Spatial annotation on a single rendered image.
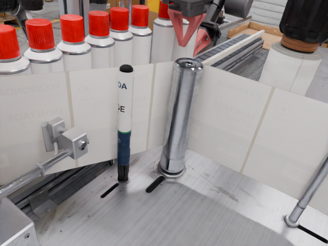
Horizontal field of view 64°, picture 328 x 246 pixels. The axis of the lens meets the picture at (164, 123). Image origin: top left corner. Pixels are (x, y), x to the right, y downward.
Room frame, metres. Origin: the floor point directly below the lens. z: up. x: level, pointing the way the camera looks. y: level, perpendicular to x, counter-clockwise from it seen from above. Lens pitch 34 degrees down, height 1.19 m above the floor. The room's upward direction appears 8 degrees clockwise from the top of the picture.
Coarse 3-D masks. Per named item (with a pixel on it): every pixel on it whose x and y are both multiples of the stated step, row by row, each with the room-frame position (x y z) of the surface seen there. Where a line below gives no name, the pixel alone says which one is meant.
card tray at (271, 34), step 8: (248, 24) 1.58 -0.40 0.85; (256, 24) 1.56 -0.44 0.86; (232, 32) 1.38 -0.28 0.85; (240, 32) 1.46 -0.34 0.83; (248, 32) 1.49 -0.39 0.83; (256, 32) 1.51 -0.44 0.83; (264, 32) 1.53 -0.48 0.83; (272, 32) 1.51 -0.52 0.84; (280, 32) 1.49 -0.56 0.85; (272, 40) 1.39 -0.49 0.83; (280, 40) 1.41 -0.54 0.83; (264, 48) 1.24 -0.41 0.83
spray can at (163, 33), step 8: (160, 0) 0.62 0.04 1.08; (160, 8) 0.61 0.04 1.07; (160, 16) 0.61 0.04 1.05; (168, 16) 0.60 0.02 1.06; (160, 24) 0.60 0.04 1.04; (168, 24) 0.60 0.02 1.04; (160, 32) 0.59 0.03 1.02; (168, 32) 0.60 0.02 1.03; (152, 40) 0.61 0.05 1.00; (160, 40) 0.59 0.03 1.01; (168, 40) 0.60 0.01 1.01; (152, 48) 0.61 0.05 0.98; (160, 48) 0.59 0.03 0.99; (168, 48) 0.60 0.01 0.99; (152, 56) 0.60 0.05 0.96; (160, 56) 0.59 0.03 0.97; (168, 56) 0.60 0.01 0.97
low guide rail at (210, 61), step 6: (264, 30) 1.22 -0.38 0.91; (252, 36) 1.10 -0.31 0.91; (258, 36) 1.16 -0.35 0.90; (240, 42) 0.98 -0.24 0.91; (246, 42) 1.04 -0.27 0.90; (228, 48) 0.90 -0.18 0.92; (234, 48) 0.93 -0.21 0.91; (216, 54) 0.82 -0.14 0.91; (222, 54) 0.84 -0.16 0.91; (228, 54) 0.89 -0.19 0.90; (210, 60) 0.76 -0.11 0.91; (216, 60) 0.80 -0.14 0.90
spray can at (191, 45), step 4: (196, 32) 0.70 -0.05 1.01; (192, 36) 0.68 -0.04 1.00; (192, 40) 0.69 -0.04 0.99; (188, 44) 0.68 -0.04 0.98; (192, 44) 0.69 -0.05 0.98; (188, 48) 0.68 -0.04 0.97; (192, 48) 0.69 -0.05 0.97; (188, 52) 0.68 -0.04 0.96; (192, 52) 0.69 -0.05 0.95; (188, 56) 0.68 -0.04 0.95; (192, 56) 0.70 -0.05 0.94
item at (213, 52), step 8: (232, 40) 1.13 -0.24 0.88; (240, 40) 1.15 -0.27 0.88; (256, 40) 1.18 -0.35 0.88; (216, 48) 0.99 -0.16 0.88; (224, 48) 1.00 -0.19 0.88; (240, 48) 1.03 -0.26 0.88; (200, 56) 0.88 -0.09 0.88; (208, 56) 0.90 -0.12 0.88; (232, 56) 0.93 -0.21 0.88; (216, 64) 0.83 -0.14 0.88
